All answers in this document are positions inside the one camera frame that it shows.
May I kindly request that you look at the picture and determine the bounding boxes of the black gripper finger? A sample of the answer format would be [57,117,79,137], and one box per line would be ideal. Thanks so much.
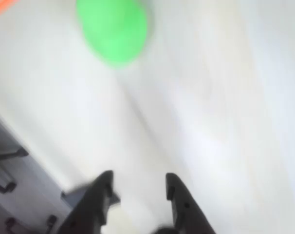
[58,170,114,234]
[165,173,217,234]

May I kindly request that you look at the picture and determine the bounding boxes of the green rubber duck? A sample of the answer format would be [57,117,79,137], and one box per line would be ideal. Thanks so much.
[75,0,148,70]

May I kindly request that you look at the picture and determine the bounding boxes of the orange tape strip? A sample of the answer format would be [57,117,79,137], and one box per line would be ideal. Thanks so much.
[0,0,18,21]

